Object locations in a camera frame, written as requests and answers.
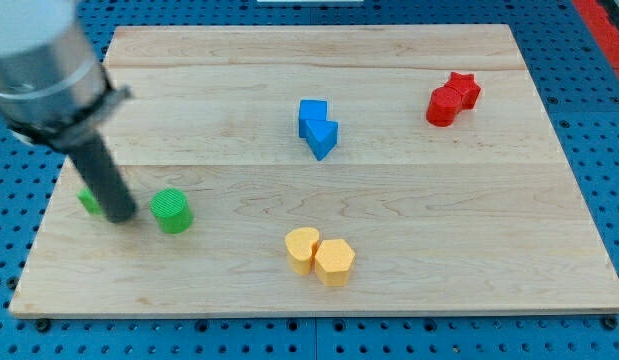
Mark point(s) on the green cylinder block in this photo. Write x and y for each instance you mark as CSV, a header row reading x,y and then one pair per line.
x,y
171,211

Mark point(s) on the yellow hexagon block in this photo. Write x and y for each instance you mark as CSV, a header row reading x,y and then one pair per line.
x,y
333,262

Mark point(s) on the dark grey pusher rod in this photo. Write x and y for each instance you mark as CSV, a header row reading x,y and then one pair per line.
x,y
94,163

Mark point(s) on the red star block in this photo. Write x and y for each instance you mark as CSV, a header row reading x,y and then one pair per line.
x,y
466,86

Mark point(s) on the red cylinder block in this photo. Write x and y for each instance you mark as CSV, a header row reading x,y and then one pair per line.
x,y
445,103

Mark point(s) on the blue triangle block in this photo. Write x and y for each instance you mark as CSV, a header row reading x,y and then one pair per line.
x,y
322,137

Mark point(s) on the wooden board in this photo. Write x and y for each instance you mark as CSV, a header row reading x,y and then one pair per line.
x,y
479,218

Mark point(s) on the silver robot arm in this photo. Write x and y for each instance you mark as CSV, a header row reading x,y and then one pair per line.
x,y
53,89

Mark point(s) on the red strip top right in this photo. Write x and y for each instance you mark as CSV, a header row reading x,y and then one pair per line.
x,y
602,20

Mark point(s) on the blue cube block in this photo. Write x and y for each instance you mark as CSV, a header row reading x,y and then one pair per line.
x,y
310,109

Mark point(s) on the yellow heart block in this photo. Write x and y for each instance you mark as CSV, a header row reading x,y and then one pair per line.
x,y
301,245

